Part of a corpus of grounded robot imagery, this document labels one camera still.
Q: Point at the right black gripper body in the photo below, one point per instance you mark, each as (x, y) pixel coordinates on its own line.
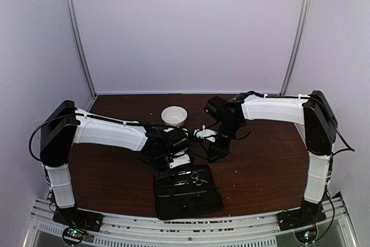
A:
(225, 147)

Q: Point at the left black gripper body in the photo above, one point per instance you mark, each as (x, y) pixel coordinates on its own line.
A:
(158, 163)

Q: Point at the silver thinning scissors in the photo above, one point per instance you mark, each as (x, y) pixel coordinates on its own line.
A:
(194, 180)

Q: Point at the black zippered tool case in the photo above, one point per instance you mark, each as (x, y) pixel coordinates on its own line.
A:
(186, 201)

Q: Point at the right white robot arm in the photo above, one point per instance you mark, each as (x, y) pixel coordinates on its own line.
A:
(312, 111)

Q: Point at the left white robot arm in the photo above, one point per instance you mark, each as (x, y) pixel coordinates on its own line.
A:
(51, 142)

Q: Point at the round white bowl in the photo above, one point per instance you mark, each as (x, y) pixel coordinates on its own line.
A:
(174, 116)

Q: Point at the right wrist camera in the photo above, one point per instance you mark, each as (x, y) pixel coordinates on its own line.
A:
(205, 133)

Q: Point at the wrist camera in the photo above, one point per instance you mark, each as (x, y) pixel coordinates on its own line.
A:
(205, 133)
(178, 161)

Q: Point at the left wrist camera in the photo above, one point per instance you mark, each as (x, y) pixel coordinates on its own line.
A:
(178, 161)

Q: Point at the aluminium front rail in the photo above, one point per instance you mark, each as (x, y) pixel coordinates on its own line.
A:
(123, 230)

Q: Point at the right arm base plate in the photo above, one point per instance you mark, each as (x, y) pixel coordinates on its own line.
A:
(298, 218)

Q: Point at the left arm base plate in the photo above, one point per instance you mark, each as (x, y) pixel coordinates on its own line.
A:
(83, 220)

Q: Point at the right aluminium corner post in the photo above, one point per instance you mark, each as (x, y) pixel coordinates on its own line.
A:
(299, 34)

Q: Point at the aluminium corner post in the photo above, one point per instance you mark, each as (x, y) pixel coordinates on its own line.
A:
(79, 47)
(299, 34)

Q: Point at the left aluminium corner post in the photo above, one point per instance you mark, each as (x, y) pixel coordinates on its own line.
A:
(79, 47)

